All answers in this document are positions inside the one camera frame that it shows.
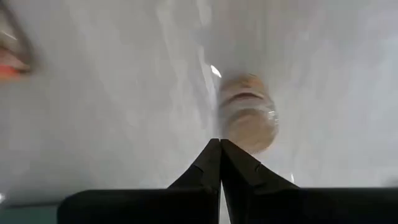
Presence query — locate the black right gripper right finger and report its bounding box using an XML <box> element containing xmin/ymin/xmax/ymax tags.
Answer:
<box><xmin>220</xmin><ymin>139</ymin><xmax>398</xmax><ymax>224</ymax></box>

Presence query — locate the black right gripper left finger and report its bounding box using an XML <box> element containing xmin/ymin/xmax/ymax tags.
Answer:
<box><xmin>57</xmin><ymin>138</ymin><xmax>223</xmax><ymax>224</ymax></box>

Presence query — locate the green plastic bin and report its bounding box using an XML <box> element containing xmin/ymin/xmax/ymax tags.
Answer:
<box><xmin>0</xmin><ymin>202</ymin><xmax>60</xmax><ymax>224</ymax></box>

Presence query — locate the small glass spice jar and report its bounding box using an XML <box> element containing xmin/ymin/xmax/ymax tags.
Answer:
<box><xmin>216</xmin><ymin>72</ymin><xmax>280</xmax><ymax>156</ymax></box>

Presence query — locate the tan foil spice packet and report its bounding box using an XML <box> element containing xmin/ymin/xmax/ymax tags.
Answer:
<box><xmin>0</xmin><ymin>0</ymin><xmax>40</xmax><ymax>82</ymax></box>

